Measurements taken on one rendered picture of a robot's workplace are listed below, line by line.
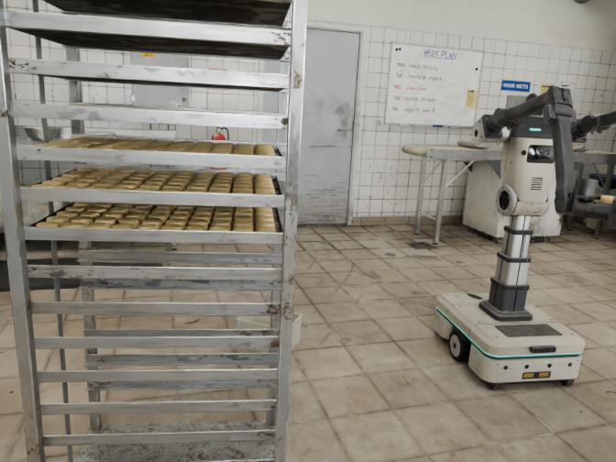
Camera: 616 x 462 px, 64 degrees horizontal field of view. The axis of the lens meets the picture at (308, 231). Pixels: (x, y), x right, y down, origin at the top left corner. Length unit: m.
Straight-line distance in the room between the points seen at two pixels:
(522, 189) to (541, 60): 4.13
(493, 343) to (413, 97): 3.64
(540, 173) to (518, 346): 0.83
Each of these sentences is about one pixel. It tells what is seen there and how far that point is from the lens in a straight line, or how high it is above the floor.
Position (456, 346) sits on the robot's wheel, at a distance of 2.79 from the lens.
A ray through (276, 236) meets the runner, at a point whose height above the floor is 0.97.
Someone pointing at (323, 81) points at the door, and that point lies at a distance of 5.31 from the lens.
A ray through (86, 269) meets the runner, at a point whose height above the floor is 0.88.
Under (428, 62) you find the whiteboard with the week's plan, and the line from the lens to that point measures 5.75.
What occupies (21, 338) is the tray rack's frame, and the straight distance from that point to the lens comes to 1.34.
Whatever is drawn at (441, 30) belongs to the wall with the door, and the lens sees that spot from 5.86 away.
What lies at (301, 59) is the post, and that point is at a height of 1.37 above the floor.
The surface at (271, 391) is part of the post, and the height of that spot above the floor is 0.28.
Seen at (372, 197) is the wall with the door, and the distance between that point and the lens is 5.59.
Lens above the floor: 1.27
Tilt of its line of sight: 14 degrees down
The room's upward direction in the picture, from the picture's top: 3 degrees clockwise
